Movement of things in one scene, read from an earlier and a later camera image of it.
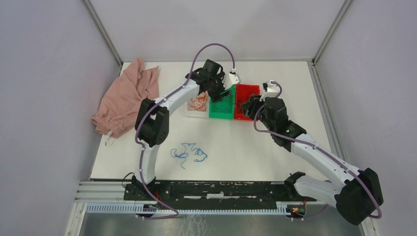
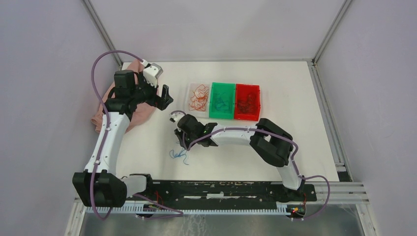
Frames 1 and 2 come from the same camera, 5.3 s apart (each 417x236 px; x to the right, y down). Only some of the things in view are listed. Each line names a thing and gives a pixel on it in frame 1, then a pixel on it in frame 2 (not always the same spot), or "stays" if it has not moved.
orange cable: x=199 y=102 stays
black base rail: x=212 y=195 stays
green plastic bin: x=223 y=108 stays
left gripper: x=219 y=77 -> x=161 y=103
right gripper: x=255 y=103 -> x=179 y=134
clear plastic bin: x=199 y=106 stays
